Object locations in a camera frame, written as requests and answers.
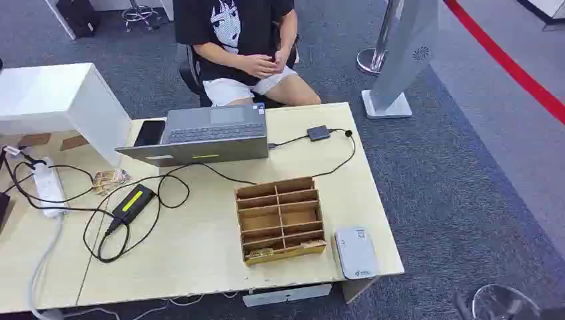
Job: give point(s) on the person's right hand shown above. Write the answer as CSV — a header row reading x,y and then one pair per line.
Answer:
x,y
258,66

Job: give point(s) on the seated person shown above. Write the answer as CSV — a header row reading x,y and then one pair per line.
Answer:
x,y
247,26

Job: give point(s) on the white cabinet box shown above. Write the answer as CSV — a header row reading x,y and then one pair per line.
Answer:
x,y
48,95

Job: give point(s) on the flat grey device box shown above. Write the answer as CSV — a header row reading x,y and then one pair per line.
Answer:
x,y
355,254

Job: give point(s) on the golden cards stack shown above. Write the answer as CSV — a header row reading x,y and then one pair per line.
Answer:
x,y
259,253

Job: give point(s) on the black adapter with yellow label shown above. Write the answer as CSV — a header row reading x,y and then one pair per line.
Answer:
x,y
131,204

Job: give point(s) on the white bracket under desk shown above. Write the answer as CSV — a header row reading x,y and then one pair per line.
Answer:
x,y
287,295

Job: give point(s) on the white kiosk stand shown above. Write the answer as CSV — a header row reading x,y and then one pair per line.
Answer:
x,y
404,53

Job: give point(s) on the chrome stool base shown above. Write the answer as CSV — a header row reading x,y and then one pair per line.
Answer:
x,y
139,13

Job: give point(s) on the white furniture corner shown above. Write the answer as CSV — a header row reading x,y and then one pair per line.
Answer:
x,y
547,9

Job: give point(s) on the white table leg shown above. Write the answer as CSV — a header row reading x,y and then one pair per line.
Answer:
x,y
59,17

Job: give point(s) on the white power strip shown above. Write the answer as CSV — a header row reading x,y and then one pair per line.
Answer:
x,y
49,187

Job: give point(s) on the clear round dome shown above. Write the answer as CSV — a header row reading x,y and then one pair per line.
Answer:
x,y
505,304

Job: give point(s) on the brown cardboard piece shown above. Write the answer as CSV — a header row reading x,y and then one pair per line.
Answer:
x,y
34,140
73,142

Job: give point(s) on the black smartphone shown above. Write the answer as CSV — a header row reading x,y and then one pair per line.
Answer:
x,y
149,133

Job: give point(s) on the wooden compartment card box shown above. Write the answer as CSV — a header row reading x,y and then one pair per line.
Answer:
x,y
279,221

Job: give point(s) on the black device at desk edge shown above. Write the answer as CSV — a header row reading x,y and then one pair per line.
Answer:
x,y
3,210

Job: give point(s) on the grey open laptop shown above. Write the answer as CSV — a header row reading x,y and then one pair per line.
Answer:
x,y
207,143

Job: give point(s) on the red floor tape line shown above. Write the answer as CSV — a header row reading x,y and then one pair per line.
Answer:
x,y
507,64

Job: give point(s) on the chrome stanchion post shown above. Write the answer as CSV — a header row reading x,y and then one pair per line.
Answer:
x,y
375,57

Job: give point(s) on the person's left hand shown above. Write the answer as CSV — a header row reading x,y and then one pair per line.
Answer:
x,y
281,59

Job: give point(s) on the small black usb hub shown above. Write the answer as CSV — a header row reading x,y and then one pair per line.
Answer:
x,y
318,133

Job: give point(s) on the black bag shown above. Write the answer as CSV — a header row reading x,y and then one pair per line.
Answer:
x,y
78,15

